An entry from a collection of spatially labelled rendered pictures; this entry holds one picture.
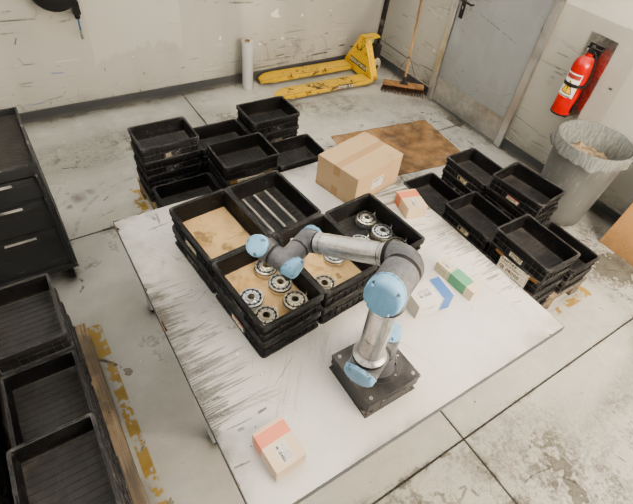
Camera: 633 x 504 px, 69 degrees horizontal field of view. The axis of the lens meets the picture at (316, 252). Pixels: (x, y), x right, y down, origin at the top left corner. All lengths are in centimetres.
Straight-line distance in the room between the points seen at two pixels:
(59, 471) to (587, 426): 261
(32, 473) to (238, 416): 79
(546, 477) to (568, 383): 63
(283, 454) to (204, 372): 47
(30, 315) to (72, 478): 83
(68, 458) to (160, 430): 62
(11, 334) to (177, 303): 78
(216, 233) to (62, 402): 99
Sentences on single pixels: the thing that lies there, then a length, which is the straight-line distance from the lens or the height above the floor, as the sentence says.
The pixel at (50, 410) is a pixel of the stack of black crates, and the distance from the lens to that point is 237.
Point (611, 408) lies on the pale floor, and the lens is 328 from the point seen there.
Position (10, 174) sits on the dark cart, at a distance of 274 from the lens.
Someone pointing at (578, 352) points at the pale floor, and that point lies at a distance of 341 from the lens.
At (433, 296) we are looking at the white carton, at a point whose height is 79.
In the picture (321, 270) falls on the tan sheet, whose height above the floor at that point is 83.
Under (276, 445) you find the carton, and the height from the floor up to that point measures 78.
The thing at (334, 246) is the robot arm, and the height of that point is 132.
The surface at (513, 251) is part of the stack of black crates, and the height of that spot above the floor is 53.
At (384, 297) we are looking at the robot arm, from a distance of 126.
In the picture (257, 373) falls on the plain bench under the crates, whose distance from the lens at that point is 191.
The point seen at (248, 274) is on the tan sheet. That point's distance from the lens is 203.
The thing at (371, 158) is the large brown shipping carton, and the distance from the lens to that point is 267.
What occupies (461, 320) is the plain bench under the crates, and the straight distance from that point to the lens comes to 223.
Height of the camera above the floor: 237
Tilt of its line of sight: 46 degrees down
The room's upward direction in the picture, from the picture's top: 8 degrees clockwise
